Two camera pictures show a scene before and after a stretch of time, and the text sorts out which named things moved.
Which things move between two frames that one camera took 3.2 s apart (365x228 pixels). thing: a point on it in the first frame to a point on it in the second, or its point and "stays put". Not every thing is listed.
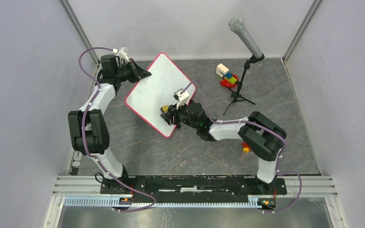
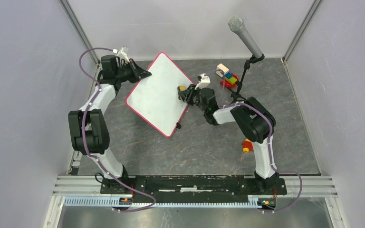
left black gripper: x=138 y=72 stays put
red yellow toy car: x=246 y=148 stays put
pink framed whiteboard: x=158 y=89 stays put
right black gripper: x=172 y=111 to x=186 y=96
